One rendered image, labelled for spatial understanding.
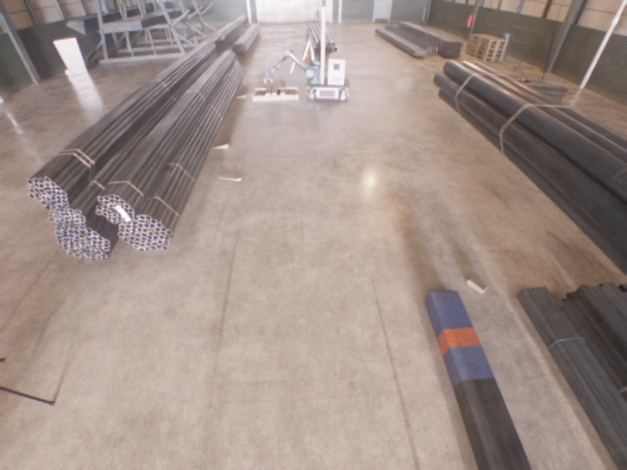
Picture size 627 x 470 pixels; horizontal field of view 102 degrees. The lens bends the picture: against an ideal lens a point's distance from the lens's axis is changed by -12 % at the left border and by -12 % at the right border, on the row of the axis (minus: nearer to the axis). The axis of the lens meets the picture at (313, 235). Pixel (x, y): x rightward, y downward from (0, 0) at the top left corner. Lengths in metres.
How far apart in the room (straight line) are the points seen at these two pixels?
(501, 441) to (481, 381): 0.35
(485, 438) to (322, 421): 0.98
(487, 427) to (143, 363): 2.37
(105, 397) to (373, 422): 1.85
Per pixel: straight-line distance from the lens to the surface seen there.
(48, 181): 2.94
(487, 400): 2.29
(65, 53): 13.18
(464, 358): 2.34
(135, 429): 2.43
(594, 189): 2.11
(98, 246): 3.38
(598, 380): 2.84
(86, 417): 2.64
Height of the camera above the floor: 2.10
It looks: 43 degrees down
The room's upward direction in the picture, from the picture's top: straight up
